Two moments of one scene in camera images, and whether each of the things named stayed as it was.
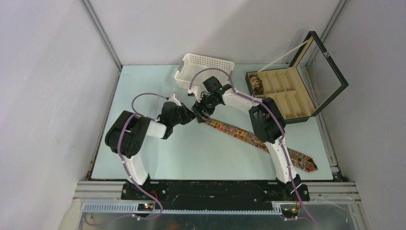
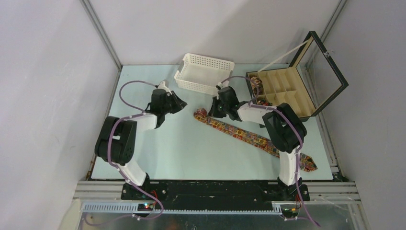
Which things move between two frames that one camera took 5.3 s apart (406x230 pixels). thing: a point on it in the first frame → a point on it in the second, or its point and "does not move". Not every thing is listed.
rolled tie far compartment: [256, 84] does not move
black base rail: [213, 196] does not move
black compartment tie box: [313, 79] does not move
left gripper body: [181, 117] → [172, 105]
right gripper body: [207, 104] → [219, 109]
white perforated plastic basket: [191, 64] does not move
